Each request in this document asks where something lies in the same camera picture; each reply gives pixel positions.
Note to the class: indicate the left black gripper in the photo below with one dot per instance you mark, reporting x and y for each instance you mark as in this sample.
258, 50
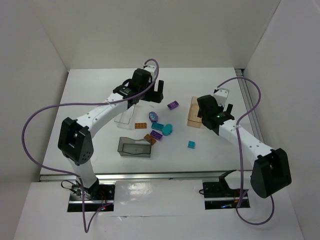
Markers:
155, 93

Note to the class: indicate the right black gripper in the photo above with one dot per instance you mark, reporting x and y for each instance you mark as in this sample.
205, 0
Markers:
225, 114

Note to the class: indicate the purple lego brick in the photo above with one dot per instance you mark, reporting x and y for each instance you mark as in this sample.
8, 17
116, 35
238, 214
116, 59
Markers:
156, 135
173, 105

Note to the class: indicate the teal long lego brick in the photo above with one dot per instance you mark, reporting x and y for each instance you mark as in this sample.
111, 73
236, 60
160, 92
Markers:
157, 126

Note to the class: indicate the teal round lego piece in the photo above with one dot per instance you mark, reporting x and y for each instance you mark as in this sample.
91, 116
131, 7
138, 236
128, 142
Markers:
167, 129

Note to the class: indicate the orange lego brick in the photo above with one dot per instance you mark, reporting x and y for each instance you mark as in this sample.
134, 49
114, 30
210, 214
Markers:
140, 125

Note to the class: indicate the clear plastic container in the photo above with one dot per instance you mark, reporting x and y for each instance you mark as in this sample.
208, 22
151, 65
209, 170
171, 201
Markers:
124, 119

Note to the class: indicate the small teal lego brick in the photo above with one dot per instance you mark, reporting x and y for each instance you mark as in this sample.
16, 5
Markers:
191, 145

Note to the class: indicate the orange lego plate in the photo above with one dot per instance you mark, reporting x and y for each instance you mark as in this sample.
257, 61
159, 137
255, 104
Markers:
150, 139

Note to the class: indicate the grey plastic container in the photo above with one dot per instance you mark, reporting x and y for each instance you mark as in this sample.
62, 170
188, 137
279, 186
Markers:
128, 147

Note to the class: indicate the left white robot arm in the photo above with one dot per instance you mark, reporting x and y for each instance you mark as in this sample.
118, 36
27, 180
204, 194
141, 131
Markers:
76, 135

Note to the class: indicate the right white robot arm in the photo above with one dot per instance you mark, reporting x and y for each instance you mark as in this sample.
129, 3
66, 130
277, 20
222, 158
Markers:
270, 167

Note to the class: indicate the orange tinted plastic container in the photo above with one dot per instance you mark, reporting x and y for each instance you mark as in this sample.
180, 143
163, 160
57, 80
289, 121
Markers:
192, 119

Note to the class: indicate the aluminium rail right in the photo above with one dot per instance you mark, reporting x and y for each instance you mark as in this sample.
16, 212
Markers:
244, 88

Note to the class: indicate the aluminium rail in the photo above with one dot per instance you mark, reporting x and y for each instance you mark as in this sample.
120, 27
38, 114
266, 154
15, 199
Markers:
138, 176
244, 88

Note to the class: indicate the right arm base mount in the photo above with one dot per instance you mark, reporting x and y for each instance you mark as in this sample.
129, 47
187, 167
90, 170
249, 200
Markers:
218, 194

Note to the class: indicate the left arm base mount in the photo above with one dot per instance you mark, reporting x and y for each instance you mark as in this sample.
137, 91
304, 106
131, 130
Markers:
103, 198

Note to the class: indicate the aluminium rail front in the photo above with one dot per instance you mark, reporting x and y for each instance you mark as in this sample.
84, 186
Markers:
138, 176

